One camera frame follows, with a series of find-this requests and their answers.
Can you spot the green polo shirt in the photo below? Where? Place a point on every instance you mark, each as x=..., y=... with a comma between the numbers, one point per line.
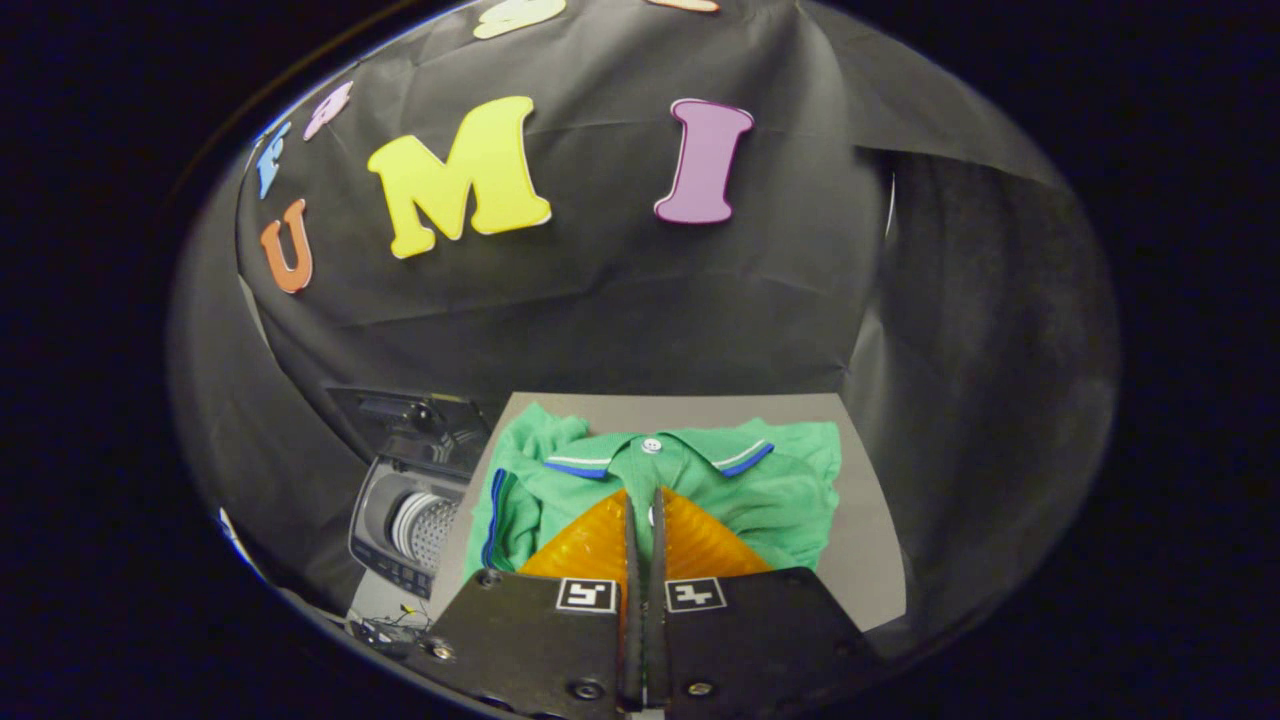
x=780, y=500

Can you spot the grey washing machine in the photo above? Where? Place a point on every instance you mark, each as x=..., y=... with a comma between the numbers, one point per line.
x=375, y=540

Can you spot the dark washing machine lid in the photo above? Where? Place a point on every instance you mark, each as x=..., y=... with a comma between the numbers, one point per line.
x=400, y=420

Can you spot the black backdrop cloth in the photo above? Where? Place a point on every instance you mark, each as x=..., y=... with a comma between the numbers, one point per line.
x=620, y=300

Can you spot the white and blue object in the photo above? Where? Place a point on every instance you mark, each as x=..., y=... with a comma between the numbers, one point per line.
x=235, y=537

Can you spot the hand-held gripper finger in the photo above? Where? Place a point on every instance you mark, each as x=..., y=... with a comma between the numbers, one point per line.
x=655, y=640
x=633, y=640

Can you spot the beige cabinet with dark top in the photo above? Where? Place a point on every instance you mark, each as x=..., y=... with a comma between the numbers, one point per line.
x=870, y=570

